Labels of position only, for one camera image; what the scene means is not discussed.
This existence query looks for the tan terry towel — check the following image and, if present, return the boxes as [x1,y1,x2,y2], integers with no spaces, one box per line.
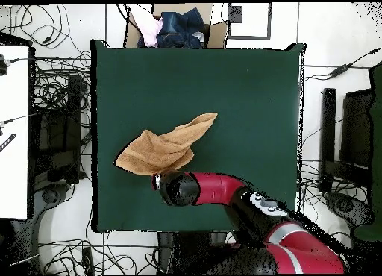
[115,112,219,177]

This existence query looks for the black equipment rack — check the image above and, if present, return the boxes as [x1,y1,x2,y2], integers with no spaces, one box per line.
[29,74,83,184]

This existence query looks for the black power strip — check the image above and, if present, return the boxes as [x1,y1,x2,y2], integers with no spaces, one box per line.
[81,246,96,276]

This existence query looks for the black striped bar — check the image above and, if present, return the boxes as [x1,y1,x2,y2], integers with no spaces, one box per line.
[0,133,16,153]

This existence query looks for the white desk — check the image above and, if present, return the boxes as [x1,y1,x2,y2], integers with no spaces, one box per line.
[0,44,31,220]

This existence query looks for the pink garment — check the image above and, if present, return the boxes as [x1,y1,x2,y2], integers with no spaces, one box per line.
[131,4,164,48]

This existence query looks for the dark blue jeans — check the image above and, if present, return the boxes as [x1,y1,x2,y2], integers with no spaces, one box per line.
[155,7,210,49]

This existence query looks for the brown cardboard box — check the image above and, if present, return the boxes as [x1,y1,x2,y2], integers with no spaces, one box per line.
[123,3,229,49]

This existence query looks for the long black bar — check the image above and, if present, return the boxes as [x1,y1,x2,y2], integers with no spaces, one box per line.
[319,87,337,194]

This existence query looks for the dark round stand base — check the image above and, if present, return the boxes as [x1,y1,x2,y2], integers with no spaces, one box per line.
[325,192,374,229]

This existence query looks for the dark green cloth on side table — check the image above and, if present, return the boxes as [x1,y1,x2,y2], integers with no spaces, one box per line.
[354,60,382,242]

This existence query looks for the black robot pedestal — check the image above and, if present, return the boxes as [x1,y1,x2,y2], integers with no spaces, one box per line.
[157,231,239,275]

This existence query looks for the black power adapter with cable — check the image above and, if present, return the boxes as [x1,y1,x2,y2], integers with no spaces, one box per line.
[304,47,382,81]

